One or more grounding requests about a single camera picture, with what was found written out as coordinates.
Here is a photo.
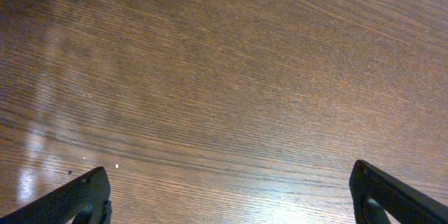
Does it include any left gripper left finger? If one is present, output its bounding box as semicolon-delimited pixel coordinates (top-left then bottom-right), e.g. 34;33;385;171
1;167;112;224

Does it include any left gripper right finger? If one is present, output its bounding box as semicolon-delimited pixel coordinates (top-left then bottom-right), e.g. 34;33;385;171
349;160;447;224

